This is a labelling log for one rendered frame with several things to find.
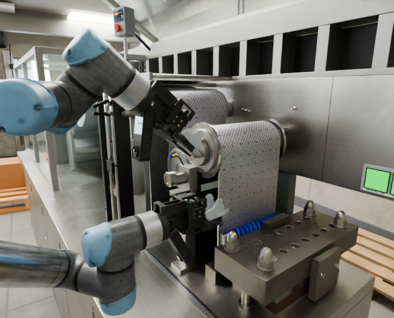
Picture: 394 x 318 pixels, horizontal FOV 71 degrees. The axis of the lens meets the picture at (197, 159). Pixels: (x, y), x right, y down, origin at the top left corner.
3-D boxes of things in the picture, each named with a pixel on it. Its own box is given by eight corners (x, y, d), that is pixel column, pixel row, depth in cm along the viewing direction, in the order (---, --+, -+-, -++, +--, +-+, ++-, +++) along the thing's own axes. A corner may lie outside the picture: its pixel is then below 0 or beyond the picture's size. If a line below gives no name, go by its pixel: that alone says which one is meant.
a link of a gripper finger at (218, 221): (225, 218, 68) (196, 228, 63) (225, 224, 68) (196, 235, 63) (213, 211, 72) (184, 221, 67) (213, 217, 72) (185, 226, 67)
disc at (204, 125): (187, 172, 80) (185, 121, 77) (189, 172, 81) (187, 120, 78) (221, 183, 69) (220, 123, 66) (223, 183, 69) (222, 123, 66)
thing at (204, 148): (189, 133, 73) (207, 142, 68) (196, 132, 74) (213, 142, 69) (186, 159, 76) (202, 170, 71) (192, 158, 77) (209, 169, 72)
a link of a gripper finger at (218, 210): (237, 195, 71) (208, 204, 65) (236, 217, 72) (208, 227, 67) (228, 192, 73) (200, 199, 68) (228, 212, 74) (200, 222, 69)
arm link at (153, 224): (148, 255, 57) (131, 239, 64) (167, 248, 60) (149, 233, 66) (146, 222, 55) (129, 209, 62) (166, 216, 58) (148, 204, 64)
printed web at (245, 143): (151, 224, 107) (146, 88, 95) (200, 209, 121) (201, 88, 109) (217, 276, 77) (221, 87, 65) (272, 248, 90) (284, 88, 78)
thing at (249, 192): (216, 236, 74) (218, 170, 70) (273, 214, 88) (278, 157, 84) (218, 238, 74) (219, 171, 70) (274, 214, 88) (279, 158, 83)
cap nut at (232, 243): (221, 247, 68) (221, 230, 67) (232, 242, 70) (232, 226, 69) (231, 254, 65) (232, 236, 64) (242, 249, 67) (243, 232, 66)
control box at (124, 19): (110, 36, 109) (108, 7, 106) (124, 38, 114) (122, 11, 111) (122, 33, 104) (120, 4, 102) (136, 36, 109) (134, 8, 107)
